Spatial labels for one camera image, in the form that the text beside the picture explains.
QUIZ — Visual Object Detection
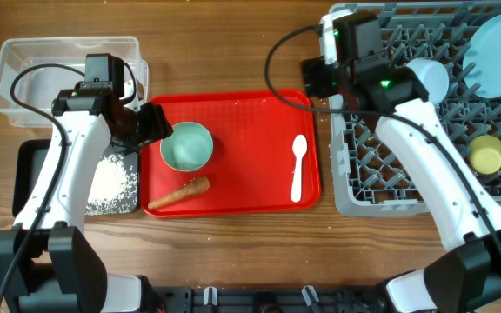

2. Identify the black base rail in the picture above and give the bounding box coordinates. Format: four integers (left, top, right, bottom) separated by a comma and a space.
153, 285, 391, 313

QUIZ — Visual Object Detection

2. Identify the large light blue plate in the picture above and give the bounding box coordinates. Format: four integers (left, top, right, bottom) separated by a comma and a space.
463, 15, 501, 98

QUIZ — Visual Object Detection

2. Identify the light blue bowl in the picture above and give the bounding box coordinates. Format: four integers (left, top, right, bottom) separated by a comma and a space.
406, 58, 450, 105

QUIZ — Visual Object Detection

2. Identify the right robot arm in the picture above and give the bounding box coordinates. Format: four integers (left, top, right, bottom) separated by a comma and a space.
302, 10, 501, 312

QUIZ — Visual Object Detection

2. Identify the yellow plastic cup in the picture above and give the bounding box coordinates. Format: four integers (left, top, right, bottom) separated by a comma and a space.
468, 135, 501, 175

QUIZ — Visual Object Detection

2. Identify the brown carrot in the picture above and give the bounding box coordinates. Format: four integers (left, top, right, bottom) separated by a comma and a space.
147, 176, 210, 210

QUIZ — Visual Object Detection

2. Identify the spilled white rice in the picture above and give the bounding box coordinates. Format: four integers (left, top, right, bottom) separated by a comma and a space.
86, 153, 138, 216

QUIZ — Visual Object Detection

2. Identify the clear plastic bin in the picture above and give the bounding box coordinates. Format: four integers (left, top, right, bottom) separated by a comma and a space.
0, 36, 150, 128

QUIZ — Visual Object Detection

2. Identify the white plastic spoon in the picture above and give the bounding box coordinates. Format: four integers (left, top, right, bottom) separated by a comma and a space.
291, 134, 308, 203

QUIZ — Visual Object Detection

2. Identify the red serving tray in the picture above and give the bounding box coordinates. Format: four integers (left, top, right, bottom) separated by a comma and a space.
139, 90, 321, 218

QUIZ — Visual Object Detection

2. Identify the black tray bin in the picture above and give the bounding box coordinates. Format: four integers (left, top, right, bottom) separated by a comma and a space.
12, 139, 139, 216

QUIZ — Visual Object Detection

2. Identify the pale green bowl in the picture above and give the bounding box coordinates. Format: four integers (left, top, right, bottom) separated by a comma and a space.
160, 122, 214, 172

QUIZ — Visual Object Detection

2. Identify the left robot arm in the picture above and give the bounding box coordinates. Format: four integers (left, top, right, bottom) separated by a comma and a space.
0, 53, 172, 312

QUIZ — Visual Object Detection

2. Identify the grey dishwasher rack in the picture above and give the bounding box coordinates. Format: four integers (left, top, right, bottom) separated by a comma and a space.
330, 1, 501, 216

